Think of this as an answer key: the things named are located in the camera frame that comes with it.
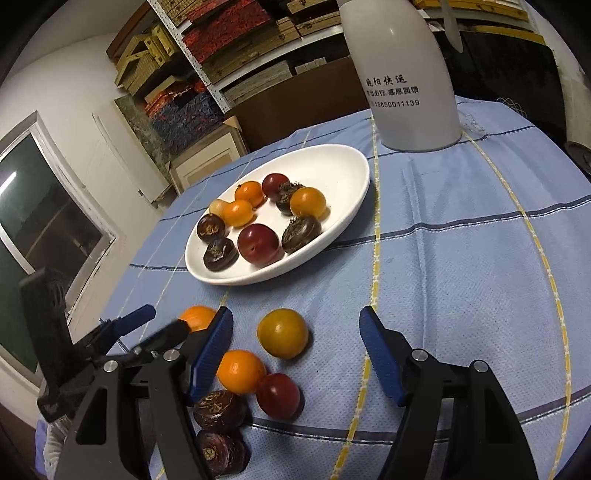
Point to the large orange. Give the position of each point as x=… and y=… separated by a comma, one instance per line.
x=241, y=371

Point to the yellowish orange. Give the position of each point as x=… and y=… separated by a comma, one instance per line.
x=282, y=333

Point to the pile of patterned boxes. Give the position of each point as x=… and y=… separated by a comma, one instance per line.
x=184, y=110

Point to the white leaning board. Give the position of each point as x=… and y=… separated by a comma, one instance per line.
x=124, y=152

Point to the white thermos jug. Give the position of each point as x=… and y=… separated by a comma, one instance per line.
x=406, y=69

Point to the green marbled slab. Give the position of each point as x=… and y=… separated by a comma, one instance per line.
x=138, y=124

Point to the blue checked tablecloth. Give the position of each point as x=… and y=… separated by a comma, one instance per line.
x=461, y=277

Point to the pale yellow round fruit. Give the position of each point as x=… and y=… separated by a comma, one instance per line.
x=216, y=206

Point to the brown board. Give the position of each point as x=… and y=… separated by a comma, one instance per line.
x=300, y=101

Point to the stack of woven boxes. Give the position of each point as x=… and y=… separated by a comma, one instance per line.
x=240, y=69

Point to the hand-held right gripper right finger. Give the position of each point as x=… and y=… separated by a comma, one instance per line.
x=381, y=355

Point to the white oval plate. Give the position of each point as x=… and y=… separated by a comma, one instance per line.
x=332, y=184

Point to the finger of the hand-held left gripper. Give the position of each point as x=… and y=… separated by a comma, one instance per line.
x=166, y=336
x=134, y=318

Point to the black round stand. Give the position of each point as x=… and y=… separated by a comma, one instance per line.
x=579, y=154

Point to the white metal shelf rack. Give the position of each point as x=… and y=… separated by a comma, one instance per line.
x=199, y=69

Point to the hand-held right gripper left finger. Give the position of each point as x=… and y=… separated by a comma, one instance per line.
x=210, y=355

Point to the dark cloth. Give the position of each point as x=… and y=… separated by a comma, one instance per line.
x=508, y=69

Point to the person's left forearm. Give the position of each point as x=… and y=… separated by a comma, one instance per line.
x=53, y=443

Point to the beige picture frame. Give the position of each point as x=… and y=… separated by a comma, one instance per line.
x=203, y=161

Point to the dark water chestnut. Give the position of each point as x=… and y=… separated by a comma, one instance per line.
x=219, y=410
x=220, y=254
x=221, y=452
x=211, y=227
x=301, y=233
x=287, y=197

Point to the window with white frame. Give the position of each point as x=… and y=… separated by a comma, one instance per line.
x=41, y=207

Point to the large red plum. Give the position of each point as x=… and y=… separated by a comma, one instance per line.
x=258, y=243

